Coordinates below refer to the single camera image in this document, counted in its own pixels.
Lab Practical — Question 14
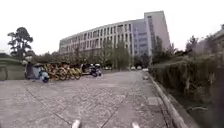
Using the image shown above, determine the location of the green hedge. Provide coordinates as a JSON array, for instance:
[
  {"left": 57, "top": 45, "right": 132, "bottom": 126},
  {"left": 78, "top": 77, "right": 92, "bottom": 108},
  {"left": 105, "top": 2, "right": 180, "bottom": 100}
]
[
  {"left": 0, "top": 53, "right": 26, "bottom": 81},
  {"left": 148, "top": 52, "right": 224, "bottom": 105}
]

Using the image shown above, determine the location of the blue scooter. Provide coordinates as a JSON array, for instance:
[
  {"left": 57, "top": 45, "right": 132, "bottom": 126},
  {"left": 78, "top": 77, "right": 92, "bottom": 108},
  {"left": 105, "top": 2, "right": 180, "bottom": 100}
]
[{"left": 23, "top": 60, "right": 51, "bottom": 84}]

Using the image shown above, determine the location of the dark soil strip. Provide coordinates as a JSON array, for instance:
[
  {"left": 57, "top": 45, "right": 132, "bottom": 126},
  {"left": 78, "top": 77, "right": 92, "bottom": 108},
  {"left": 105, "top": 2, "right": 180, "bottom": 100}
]
[{"left": 166, "top": 89, "right": 224, "bottom": 128}]

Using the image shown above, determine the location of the tall dark tree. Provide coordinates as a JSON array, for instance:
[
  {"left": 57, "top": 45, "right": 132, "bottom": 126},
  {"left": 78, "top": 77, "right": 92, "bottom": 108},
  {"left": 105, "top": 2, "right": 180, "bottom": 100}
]
[{"left": 7, "top": 26, "right": 35, "bottom": 61}]

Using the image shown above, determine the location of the grey stone kerb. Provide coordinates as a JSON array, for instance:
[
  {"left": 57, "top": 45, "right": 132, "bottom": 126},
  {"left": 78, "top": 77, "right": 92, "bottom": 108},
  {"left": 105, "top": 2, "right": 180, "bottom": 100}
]
[{"left": 145, "top": 73, "right": 190, "bottom": 128}]

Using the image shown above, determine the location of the grey paved plaza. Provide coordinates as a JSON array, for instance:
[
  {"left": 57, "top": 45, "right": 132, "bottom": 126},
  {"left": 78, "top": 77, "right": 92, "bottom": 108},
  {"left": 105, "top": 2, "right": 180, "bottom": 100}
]
[{"left": 0, "top": 69, "right": 181, "bottom": 128}]

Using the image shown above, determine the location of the row of trees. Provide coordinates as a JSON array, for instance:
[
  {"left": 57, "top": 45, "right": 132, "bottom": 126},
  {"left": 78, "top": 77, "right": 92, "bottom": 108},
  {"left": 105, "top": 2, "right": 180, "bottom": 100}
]
[{"left": 64, "top": 39, "right": 152, "bottom": 71}]

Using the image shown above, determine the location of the row of yellow bicycles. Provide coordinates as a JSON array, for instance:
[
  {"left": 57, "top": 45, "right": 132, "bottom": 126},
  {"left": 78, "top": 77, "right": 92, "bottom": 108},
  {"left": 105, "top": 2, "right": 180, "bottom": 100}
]
[{"left": 43, "top": 61, "right": 83, "bottom": 82}]

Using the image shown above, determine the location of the large curved grey building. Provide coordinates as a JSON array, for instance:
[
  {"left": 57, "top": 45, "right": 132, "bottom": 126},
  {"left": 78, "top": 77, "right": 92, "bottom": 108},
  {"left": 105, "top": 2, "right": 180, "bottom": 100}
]
[{"left": 58, "top": 10, "right": 172, "bottom": 68}]

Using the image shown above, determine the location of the robot's own part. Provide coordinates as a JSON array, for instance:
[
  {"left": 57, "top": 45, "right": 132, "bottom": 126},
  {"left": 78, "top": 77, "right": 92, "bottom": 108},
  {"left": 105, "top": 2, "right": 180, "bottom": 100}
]
[
  {"left": 131, "top": 122, "right": 141, "bottom": 128},
  {"left": 71, "top": 119, "right": 82, "bottom": 128}
]

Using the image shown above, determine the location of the dark scooter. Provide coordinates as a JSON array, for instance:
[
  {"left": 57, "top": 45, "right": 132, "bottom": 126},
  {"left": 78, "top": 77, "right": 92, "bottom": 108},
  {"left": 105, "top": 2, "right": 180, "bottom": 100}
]
[{"left": 81, "top": 62, "right": 103, "bottom": 78}]

